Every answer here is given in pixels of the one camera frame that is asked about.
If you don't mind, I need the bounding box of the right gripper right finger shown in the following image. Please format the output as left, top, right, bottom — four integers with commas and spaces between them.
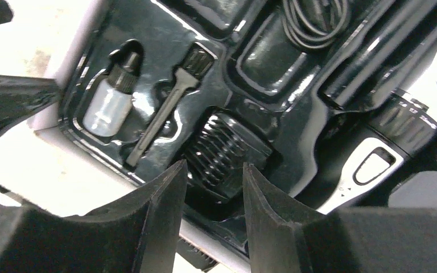
243, 163, 437, 272

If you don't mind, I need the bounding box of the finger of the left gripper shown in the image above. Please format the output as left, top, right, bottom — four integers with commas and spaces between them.
0, 75, 61, 137

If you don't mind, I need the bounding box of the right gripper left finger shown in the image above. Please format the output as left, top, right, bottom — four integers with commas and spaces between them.
0, 160, 188, 272

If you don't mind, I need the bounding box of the black silver hair clipper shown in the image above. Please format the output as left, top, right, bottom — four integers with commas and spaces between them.
296, 92, 437, 214

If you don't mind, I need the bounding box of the black comb guard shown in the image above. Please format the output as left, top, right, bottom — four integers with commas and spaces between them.
176, 237, 218, 272
183, 112, 273, 204

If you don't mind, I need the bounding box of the white hair clipper box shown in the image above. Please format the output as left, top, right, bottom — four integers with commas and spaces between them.
0, 0, 437, 273

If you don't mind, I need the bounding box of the small white oil bottle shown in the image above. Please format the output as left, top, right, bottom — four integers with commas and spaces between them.
83, 51, 141, 137

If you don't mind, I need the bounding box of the black cleaning brush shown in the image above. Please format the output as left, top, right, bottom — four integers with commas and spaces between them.
126, 43, 215, 167

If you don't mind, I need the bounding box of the black power cord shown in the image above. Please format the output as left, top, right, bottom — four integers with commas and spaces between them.
281, 0, 351, 49

